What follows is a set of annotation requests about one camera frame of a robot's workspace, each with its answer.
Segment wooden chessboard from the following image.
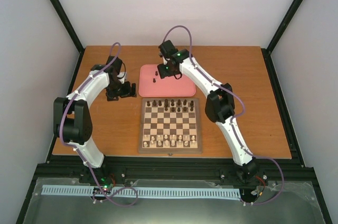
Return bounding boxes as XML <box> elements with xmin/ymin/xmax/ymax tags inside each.
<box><xmin>138</xmin><ymin>98</ymin><xmax>202</xmax><ymax>154</ymax></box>

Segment light king chess piece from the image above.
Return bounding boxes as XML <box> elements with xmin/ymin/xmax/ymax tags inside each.
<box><xmin>171</xmin><ymin>135</ymin><xmax>176</xmax><ymax>147</ymax></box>

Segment black aluminium frame rail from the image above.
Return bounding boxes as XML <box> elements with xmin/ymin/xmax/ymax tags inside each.
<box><xmin>31</xmin><ymin>155</ymin><xmax>316</xmax><ymax>190</ymax></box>

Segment light blue cable duct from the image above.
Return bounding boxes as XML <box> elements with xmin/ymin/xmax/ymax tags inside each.
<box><xmin>41</xmin><ymin>185</ymin><xmax>240</xmax><ymax>200</ymax></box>

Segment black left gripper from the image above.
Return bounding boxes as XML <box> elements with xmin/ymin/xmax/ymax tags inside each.
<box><xmin>107</xmin><ymin>80</ymin><xmax>137</xmax><ymax>101</ymax></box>

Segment pink plastic tray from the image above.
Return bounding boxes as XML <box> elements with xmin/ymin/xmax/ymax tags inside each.
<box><xmin>138</xmin><ymin>64</ymin><xmax>196</xmax><ymax>98</ymax></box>

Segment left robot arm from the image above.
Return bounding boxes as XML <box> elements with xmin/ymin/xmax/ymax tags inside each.
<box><xmin>53</xmin><ymin>55</ymin><xmax>137</xmax><ymax>183</ymax></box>

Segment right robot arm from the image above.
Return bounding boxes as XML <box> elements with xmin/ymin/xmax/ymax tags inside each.
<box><xmin>157</xmin><ymin>40</ymin><xmax>258</xmax><ymax>184</ymax></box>

